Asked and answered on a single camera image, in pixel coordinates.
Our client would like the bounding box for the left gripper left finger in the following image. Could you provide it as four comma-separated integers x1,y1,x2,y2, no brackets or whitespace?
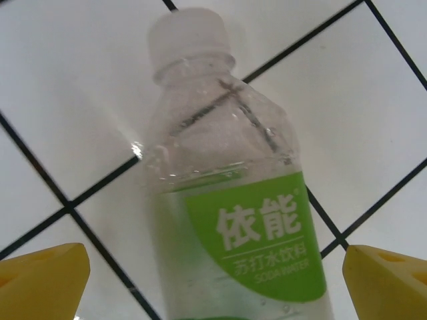
0,243,91,320

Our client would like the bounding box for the green label soda water bottle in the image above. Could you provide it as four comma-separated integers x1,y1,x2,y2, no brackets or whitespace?
141,6,336,320

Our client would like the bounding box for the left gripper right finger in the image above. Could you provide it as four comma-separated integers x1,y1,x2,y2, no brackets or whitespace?
342,245,427,320

